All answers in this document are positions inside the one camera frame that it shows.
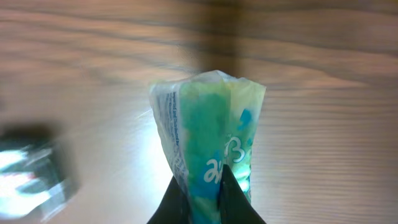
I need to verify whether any green Zam-Buk box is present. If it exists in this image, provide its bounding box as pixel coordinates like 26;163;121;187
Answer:
1;123;80;222

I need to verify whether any green tissue pack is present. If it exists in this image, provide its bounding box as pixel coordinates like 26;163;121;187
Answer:
149;70;266;223

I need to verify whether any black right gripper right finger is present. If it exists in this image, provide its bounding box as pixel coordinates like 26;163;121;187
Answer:
219;164;266;224

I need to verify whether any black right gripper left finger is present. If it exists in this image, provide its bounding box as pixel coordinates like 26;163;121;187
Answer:
147;177;190;224

